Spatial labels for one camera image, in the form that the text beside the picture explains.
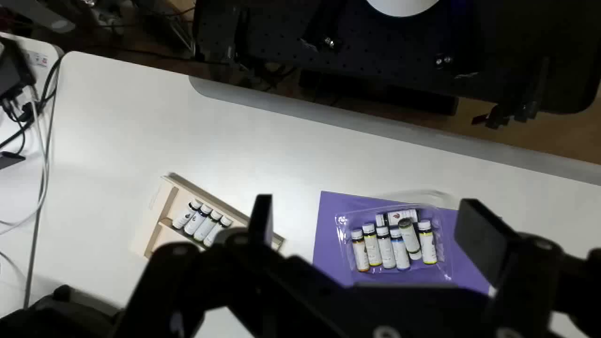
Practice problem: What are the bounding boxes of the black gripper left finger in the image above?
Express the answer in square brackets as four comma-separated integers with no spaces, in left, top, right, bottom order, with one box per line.
[119,193,353,338]

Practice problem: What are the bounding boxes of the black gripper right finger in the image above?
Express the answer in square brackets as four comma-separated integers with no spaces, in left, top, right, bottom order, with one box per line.
[453,197,601,338]

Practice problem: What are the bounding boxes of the clear plastic clamshell container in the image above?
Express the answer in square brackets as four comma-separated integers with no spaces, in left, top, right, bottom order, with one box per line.
[333,185,464,287]

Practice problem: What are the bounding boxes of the small white bottle black cap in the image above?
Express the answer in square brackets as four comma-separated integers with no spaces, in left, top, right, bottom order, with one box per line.
[192,208,224,244]
[182,204,214,238]
[171,199,203,232]
[201,214,235,249]

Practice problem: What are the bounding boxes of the purple paper sheet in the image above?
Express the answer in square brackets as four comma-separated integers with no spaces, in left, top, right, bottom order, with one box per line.
[310,189,496,296]

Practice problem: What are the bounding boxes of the small bottle dark glass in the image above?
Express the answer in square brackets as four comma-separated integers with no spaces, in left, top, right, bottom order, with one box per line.
[385,208,419,227]

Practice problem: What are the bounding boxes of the light wooden tray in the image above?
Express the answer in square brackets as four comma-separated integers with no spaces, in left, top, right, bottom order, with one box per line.
[132,170,288,259]

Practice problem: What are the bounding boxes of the small bottle yellow band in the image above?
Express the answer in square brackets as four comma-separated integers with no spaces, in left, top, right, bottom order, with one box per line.
[361,221,383,270]

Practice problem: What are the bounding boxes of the black clamp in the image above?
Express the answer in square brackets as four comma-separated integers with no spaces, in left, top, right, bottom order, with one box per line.
[470,92,549,131]

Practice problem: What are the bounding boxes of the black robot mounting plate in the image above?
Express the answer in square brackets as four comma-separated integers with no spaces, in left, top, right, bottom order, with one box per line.
[190,0,601,118]

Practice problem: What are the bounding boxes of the white power strip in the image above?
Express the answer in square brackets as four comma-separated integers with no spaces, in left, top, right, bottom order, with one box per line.
[0,31,64,95]

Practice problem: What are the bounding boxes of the black power adapter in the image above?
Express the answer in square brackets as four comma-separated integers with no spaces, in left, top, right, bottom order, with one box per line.
[0,35,38,105]

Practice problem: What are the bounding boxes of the white cable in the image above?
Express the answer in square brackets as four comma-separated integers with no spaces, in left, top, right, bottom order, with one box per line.
[0,54,66,307]

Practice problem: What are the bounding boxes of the black cable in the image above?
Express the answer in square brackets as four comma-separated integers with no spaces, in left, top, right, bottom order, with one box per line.
[0,86,58,155]

